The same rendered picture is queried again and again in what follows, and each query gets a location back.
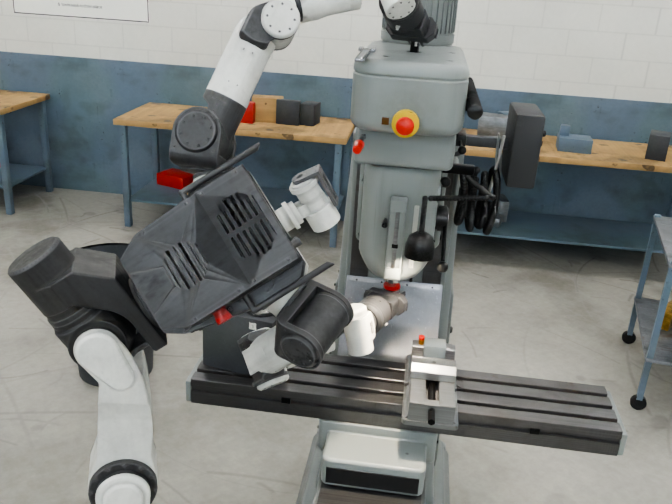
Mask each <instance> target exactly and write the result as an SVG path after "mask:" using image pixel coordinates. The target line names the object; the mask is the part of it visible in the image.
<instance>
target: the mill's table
mask: <svg viewBox="0 0 672 504"><path fill-rule="evenodd" d="M405 364H406V363H400V362H392V361H383V360H375V359H366V358H357V357H349V356H340V355H332V354H325V355H324V358H323V360H322V362H321V363H320V365H319V366H318V367H317V368H315V369H304V368H301V367H298V366H295V367H292V368H289V369H287V372H288V375H289V379H288V380H287V381H285V382H284V383H281V384H279V385H278V386H274V387H271V388H269V389H265V390H262V391H260V390H258V389H257V387H253V384H252V383H253V382H254V379H253V376H249V375H245V374H240V373H236V372H232V371H228V370H224V369H220V368H216V367H212V366H207V365H204V364H203V353H202V355H201V357H200V358H199V360H198V362H197V363H196V365H195V366H194V368H193V370H192V371H191V373H190V375H189V376H188V378H187V380H186V401H191V403H199V404H207V405H215V406H223V407H231V408H239V409H247V410H255V411H263V412H271V413H279V414H287V415H295V416H302V417H310V418H318V419H326V420H334V421H342V422H350V423H358V424H366V425H374V426H382V427H390V428H398V429H406V430H414V431H422V432H429V433H437V434H445V435H453V436H461V437H469V438H477V439H485V440H493V441H501V442H509V443H517V444H525V445H533V446H541V447H549V448H556V449H564V450H572V451H580V452H588V453H596V454H604V455H612V456H617V455H623V453H624V449H625V445H626V441H627V437H628V435H627V432H626V430H625V427H624V425H623V422H622V420H621V417H620V415H619V413H618V410H617V408H616V405H615V403H614V400H613V398H612V396H611V393H610V391H607V390H606V389H605V386H597V385H589V384H580V383H572V382H563V381H554V380H546V379H537V378H529V377H520V376H512V375H503V374H494V373H486V372H477V371H469V370H460V369H456V387H457V389H456V392H457V405H458V423H459V424H458V429H457V430H455V431H453V430H445V429H437V428H428V427H420V426H412V425H405V424H403V423H402V422H401V421H402V407H403V393H404V379H405Z"/></svg>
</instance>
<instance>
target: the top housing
mask: <svg viewBox="0 0 672 504"><path fill-rule="evenodd" d="M410 46H411V45H406V44H398V43H391V42H386V41H383V40H378V41H373V42H372V43H370V44H369V46H368V47H367V48H372V47H376V51H375V52H370V53H369V55H368V56H367V58H366V59H365V61H364V62H354V67H353V69H354V72H353V83H352V98H351V114H350V118H351V121H352V123H353V124H354V125H355V126H356V127H358V128H360V129H363V130H368V131H377V132H389V133H394V131H393V129H392V119H393V117H394V115H395V114H396V113H397V112H398V111H400V110H403V109H408V110H411V111H413V112H415V113H416V115H417V116H418V118H419V128H418V130H417V132H416V133H415V134H414V135H424V136H436V137H448V136H453V135H456V134H458V133H459V132H460V131H461V130H462V128H463V124H464V116H465V108H466V100H467V92H468V84H469V80H468V78H469V76H470V71H469V68H468V65H467V62H466V59H465V55H464V52H463V50H462V49H461V48H460V47H458V46H452V45H450V46H424V47H421V46H419V53H414V52H410ZM382 117H386V118H389V125H383V124H381V123H382Z"/></svg>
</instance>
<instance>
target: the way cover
mask: <svg viewBox="0 0 672 504"><path fill-rule="evenodd" d="M384 282H385V281H384V279H381V278H371V277H362V276H352V275H347V278H346V287H345V297H346V298H347V299H348V300H349V302H350V304H353V303H360V302H361V301H362V300H363V298H364V293H365V290H369V289H370V288H372V287H375V288H379V289H382V288H383V285H384ZM363 284H364V285H363ZM400 285H401V287H400V293H401V292H402V291H405V292H406V295H405V298H406V299H407V301H408V302H407V303H408V310H407V311H405V312H404V313H402V314H400V315H399V316H397V315H395V316H394V317H393V318H392V319H391V320H389V321H388V322H387V325H386V326H384V327H383V328H382V329H381V330H380V331H379V332H378V333H376V334H375V338H374V339H373V340H374V341H373V340H372V341H373V346H375V347H374V350H373V351H372V352H371V353H369V354H367V355H364V356H351V355H350V354H349V353H348V348H347V342H346V337H345V332H344V333H343V334H342V335H341V336H340V337H339V345H338V352H337V355H340V356H347V355H348V356H349V357H357V358H366V359H375V360H383V361H392V362H400V363H406V355H408V354H411V351H412V342H413V340H419V335H424V336H425V337H428V338H437V339H438V334H439V323H440V313H441V303H442V292H443V285H438V284H428V283H419V282H409V281H401V282H400ZM365 287H366V288H365ZM362 288H363V289H362ZM414 289H415V290H414ZM418 291H419V292H418ZM432 292H434V293H432ZM436 296H437V297H436ZM351 297H352V298H351ZM437 298H438V299H437ZM419 307H420V308H419ZM423 312H424V313H423ZM418 319H419V320H418ZM431 323H432V324H431ZM419 324H420V325H419ZM391 325H392V328H391ZM425 328H426V329H425ZM387 343H388V344H387ZM397 348H398V349H397ZM391 353H392V354H391ZM380 355H381V356H380Z"/></svg>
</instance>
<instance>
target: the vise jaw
mask: <svg viewBox="0 0 672 504"><path fill-rule="evenodd" d="M456 369H457V366H456V360H448V359H439V358H431V357H422V356H413V355H412V359H411V369H410V378H415V379H423V380H432V381H440V382H449V383H455V381H456Z"/></svg>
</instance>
